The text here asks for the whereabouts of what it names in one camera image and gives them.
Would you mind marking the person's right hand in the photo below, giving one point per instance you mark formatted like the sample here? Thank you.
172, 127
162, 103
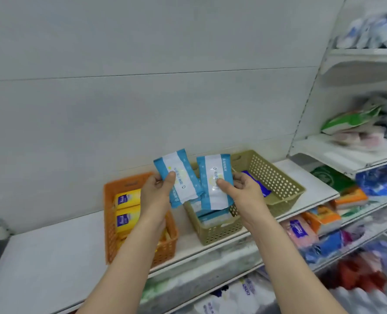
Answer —
250, 199

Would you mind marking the person's left hand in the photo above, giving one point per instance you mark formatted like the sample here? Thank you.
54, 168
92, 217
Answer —
154, 199

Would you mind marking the dark blue wipes packet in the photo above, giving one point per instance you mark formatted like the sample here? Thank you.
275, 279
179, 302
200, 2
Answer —
255, 184

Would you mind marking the olive plastic basket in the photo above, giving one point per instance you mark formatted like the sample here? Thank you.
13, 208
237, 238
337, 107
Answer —
219, 232
278, 206

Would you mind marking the light blue wipes packet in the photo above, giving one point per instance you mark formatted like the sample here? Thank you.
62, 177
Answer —
183, 183
214, 179

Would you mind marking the stack of blue wipes packets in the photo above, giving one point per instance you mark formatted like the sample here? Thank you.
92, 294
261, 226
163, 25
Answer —
213, 217

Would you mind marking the orange plastic basket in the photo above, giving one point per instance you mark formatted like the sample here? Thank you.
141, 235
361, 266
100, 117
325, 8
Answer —
110, 189

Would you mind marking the person's right forearm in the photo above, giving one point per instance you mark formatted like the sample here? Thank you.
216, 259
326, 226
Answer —
294, 268

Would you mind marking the person's left forearm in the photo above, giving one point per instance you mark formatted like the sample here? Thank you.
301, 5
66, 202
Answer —
124, 268

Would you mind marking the pink tissue pack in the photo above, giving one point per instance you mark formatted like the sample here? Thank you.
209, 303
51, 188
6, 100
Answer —
299, 232

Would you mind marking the orange white tissue pack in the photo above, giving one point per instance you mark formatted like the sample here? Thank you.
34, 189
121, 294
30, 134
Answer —
325, 219

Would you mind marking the green and white tissue pack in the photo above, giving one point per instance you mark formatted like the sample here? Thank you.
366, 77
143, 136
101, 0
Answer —
180, 277

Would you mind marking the green printed bag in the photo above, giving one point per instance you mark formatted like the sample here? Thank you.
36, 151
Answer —
332, 178

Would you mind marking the blue tissue pack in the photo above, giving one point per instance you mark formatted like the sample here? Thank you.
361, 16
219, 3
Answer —
327, 246

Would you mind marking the white bag blue print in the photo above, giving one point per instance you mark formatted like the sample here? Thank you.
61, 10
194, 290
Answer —
239, 297

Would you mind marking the orange paper roll pack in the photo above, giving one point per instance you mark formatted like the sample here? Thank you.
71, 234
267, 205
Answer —
353, 196

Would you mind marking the green white plastic bag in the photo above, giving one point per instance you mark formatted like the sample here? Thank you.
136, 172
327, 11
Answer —
350, 122

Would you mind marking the row of blue packs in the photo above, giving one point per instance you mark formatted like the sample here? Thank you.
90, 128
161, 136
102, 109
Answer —
379, 181

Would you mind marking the red pack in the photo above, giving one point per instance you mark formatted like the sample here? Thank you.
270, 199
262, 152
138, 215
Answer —
360, 273

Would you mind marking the pack of clear bottles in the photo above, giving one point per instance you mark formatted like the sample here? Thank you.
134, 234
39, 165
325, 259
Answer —
369, 302

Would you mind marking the pile of white blue bags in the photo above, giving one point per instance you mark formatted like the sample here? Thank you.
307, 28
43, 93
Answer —
376, 32

